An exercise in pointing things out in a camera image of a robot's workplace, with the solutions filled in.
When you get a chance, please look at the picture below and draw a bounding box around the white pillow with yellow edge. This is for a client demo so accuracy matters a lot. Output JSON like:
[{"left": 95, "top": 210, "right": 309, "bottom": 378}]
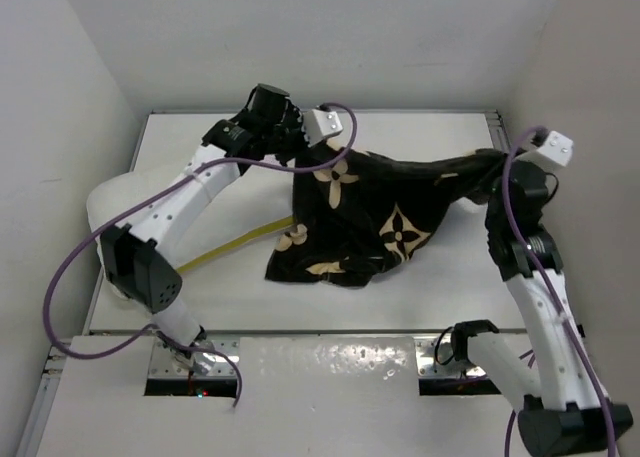
[{"left": 87, "top": 165, "right": 293, "bottom": 300}]

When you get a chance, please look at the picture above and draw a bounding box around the black pillowcase with beige flowers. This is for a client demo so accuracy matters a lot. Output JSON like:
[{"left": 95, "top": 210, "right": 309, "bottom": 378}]
[{"left": 265, "top": 149, "right": 506, "bottom": 288}]

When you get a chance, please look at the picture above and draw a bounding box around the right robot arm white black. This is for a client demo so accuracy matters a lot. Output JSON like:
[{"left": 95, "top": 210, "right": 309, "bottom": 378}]
[{"left": 451, "top": 161, "right": 633, "bottom": 456}]

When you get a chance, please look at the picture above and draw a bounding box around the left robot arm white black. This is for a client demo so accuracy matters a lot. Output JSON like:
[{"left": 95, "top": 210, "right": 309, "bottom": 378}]
[{"left": 100, "top": 84, "right": 308, "bottom": 361}]

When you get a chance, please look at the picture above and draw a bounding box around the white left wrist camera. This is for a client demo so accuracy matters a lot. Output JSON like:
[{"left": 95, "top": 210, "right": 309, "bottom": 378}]
[{"left": 303, "top": 109, "right": 344, "bottom": 147}]

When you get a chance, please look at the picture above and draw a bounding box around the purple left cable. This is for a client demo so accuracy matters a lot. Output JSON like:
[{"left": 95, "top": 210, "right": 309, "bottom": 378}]
[{"left": 44, "top": 101, "right": 358, "bottom": 408}]

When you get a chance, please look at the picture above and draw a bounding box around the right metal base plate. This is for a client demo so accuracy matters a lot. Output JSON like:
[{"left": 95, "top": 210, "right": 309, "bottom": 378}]
[{"left": 415, "top": 335, "right": 486, "bottom": 380}]

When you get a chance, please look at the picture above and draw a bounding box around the metal base plate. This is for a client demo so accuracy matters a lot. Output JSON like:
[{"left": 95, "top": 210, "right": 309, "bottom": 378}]
[
  {"left": 148, "top": 344, "right": 239, "bottom": 380},
  {"left": 415, "top": 335, "right": 486, "bottom": 380}
]

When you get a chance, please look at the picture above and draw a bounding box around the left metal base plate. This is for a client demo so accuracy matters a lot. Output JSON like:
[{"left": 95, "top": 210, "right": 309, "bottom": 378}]
[{"left": 148, "top": 344, "right": 239, "bottom": 380}]

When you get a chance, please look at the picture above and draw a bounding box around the aluminium rail frame left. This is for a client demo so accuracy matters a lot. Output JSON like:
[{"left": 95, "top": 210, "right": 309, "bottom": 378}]
[{"left": 16, "top": 347, "right": 66, "bottom": 457}]

